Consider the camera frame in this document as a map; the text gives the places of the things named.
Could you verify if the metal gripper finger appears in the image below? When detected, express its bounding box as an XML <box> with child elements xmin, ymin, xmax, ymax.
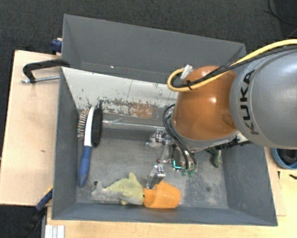
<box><xmin>144</xmin><ymin>163</ymin><xmax>167</xmax><ymax>191</ymax></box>
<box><xmin>145</xmin><ymin>127</ymin><xmax>173</xmax><ymax>150</ymax></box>

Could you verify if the orange plastic cup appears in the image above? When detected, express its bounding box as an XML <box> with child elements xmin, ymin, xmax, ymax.
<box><xmin>141</xmin><ymin>178</ymin><xmax>183</xmax><ymax>212</ymax></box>

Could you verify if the green and grey plush dolphin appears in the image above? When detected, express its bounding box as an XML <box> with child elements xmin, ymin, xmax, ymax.
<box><xmin>90</xmin><ymin>168</ymin><xmax>149</xmax><ymax>208</ymax></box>

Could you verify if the grey metal bin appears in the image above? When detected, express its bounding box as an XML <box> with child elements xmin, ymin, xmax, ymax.
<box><xmin>41</xmin><ymin>13</ymin><xmax>297</xmax><ymax>238</ymax></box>

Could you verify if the small green toy figure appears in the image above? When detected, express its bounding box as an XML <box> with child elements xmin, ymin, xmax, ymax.
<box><xmin>206</xmin><ymin>146</ymin><xmax>225</xmax><ymax>169</ymax></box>

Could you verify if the white and blue hairbrush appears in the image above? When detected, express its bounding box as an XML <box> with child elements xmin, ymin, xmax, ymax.
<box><xmin>70</xmin><ymin>98</ymin><xmax>106</xmax><ymax>190</ymax></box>

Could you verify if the blue round container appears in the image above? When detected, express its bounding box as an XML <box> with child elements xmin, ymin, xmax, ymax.
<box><xmin>269</xmin><ymin>145</ymin><xmax>297</xmax><ymax>171</ymax></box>

